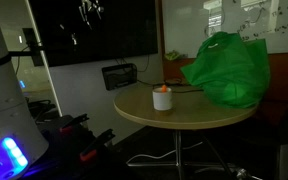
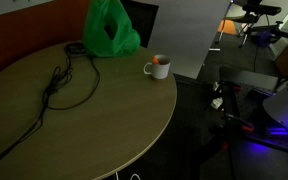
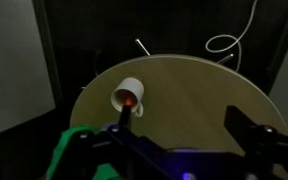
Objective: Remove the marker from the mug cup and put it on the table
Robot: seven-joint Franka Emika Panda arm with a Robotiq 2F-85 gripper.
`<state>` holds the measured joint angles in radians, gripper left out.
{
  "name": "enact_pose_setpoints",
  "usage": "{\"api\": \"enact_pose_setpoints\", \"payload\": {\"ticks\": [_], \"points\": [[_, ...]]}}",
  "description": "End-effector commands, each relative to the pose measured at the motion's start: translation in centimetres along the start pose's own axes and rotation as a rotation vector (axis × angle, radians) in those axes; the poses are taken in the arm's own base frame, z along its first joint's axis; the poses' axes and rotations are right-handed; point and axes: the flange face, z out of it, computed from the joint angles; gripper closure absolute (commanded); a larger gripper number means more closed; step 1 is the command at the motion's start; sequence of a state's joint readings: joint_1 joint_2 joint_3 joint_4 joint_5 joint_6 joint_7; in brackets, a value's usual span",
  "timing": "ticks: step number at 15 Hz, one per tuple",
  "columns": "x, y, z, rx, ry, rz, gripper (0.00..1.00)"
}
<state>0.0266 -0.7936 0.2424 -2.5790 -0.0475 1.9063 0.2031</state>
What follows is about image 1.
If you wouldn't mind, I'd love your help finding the black clamp with orange tip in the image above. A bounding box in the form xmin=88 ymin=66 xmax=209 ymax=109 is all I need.
xmin=80 ymin=129 xmax=115 ymax=162

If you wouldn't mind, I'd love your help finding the orange marker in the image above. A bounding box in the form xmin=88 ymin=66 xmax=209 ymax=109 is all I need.
xmin=161 ymin=85 xmax=167 ymax=92

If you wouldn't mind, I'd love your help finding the yellow green object on ledge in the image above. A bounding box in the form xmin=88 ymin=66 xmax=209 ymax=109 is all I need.
xmin=164 ymin=50 xmax=181 ymax=61

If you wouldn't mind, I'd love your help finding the white floor cable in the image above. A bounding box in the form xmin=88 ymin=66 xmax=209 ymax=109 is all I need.
xmin=125 ymin=141 xmax=204 ymax=166

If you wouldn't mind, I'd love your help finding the white ceramic mug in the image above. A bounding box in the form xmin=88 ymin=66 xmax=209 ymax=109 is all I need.
xmin=152 ymin=88 xmax=173 ymax=111

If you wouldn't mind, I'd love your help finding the whiteboard on wall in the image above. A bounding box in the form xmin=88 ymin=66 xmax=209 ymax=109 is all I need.
xmin=162 ymin=0 xmax=288 ymax=57

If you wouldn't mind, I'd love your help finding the black wall monitor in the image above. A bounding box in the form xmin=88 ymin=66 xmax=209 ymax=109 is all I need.
xmin=28 ymin=0 xmax=158 ymax=67

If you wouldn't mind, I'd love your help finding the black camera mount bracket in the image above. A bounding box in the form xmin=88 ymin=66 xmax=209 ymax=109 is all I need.
xmin=9 ymin=28 xmax=44 ymax=67

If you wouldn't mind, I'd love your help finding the green plastic bag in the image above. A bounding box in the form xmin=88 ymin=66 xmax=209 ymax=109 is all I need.
xmin=181 ymin=32 xmax=270 ymax=108

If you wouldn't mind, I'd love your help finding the round wooden table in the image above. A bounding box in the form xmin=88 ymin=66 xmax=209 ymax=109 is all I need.
xmin=114 ymin=85 xmax=257 ymax=180

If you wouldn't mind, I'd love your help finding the red bench seat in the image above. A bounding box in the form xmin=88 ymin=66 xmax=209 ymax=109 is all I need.
xmin=163 ymin=52 xmax=288 ymax=145

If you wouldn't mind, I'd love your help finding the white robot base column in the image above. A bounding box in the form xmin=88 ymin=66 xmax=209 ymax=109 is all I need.
xmin=0 ymin=29 xmax=49 ymax=180

